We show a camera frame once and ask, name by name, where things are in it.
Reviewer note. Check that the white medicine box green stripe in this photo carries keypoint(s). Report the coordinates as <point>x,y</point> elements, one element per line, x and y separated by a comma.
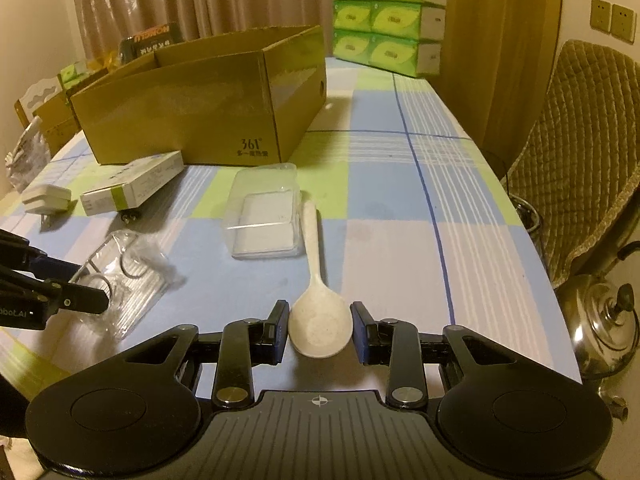
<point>135,182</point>

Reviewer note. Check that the white plastic bag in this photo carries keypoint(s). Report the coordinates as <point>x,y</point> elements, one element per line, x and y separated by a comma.
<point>27,160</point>

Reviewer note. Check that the wooden wardrobe door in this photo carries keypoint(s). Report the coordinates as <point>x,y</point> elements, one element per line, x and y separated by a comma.
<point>500,60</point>

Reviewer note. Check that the checked tablecloth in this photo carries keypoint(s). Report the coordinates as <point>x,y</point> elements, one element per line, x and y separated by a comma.
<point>400,210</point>

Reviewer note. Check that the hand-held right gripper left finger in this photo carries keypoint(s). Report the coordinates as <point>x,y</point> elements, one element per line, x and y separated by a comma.
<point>278,332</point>

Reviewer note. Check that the white carved chair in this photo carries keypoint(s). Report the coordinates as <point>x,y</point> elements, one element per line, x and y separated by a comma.
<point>37,92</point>

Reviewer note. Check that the quilted beige chair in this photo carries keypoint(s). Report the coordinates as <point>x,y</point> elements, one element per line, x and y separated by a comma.
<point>585,160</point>

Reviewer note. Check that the white power adapter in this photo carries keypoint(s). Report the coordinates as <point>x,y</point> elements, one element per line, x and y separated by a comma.
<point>45,199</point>

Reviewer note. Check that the open cardboard carton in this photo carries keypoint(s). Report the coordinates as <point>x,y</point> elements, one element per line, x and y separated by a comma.
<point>57,120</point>

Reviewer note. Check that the black metal frame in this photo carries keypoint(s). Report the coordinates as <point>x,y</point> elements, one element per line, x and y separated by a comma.
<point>631,251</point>

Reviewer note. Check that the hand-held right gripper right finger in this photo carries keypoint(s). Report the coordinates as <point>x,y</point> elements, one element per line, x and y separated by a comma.
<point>359,332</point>

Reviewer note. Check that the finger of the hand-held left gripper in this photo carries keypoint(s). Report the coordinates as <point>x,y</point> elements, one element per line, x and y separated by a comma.
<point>80,299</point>
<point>57,264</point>

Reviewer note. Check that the stack of green tissue packs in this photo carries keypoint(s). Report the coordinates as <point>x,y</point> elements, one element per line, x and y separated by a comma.
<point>390,20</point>

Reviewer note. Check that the brown cardboard box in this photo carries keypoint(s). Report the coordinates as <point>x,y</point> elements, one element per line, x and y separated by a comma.
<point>200,110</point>

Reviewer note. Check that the steel kettle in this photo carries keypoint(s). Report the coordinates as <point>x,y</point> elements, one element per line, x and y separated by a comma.
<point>600,330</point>

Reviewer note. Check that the dark green stacked containers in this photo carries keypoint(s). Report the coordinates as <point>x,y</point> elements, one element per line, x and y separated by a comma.
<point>150,42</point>

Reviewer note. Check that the clear plastic packaging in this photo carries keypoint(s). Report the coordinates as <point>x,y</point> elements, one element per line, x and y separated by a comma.
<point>130,280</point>

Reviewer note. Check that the small green tissue packs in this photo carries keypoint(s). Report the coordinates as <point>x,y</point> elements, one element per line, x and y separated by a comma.
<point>74,74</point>

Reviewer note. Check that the clear plastic box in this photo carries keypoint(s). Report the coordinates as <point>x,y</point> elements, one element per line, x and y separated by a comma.
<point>265,220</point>

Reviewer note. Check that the yellow bag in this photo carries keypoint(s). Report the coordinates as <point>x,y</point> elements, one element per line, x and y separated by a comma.
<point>102,60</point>

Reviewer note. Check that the white spoon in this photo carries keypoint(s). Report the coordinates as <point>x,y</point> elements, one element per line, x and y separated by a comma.
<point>320,320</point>

